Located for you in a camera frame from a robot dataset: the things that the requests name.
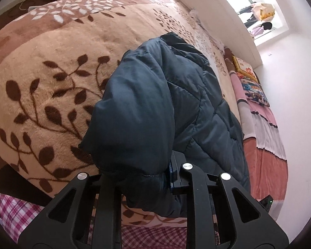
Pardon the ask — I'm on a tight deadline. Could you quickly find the yellow plastic bag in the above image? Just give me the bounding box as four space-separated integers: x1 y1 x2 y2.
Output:
251 2 276 22

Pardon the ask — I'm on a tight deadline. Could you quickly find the white headboard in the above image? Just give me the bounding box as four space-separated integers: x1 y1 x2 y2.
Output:
170 0 263 68

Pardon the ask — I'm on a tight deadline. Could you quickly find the yellow pillow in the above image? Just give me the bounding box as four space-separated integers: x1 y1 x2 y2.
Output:
231 55 259 83

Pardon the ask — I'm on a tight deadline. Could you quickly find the cartoon print pillow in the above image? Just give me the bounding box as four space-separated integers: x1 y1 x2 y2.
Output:
237 73 270 107

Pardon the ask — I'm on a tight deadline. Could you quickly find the beige leaf-print blanket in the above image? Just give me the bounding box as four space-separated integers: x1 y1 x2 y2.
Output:
0 0 245 229

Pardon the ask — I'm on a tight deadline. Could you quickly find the dark blue quilted jacket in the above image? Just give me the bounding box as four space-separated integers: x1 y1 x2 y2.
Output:
79 32 250 218

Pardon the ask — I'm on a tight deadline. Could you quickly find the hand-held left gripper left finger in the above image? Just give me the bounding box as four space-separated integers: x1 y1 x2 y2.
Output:
18 172 123 249

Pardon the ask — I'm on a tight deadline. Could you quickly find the pink striped quilt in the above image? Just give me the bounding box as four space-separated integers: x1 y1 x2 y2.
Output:
224 45 288 205

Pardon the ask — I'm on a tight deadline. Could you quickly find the purple and black toy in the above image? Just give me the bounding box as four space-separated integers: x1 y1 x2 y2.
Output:
249 22 273 36

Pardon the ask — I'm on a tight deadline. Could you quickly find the pink plaid cloth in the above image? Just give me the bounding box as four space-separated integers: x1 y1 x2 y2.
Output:
0 192 221 249

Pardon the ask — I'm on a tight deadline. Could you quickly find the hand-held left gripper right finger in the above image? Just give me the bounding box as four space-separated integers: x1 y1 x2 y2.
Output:
168 150 291 249

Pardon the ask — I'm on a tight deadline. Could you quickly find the white floor cable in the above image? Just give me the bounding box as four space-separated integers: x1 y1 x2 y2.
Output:
18 0 61 10

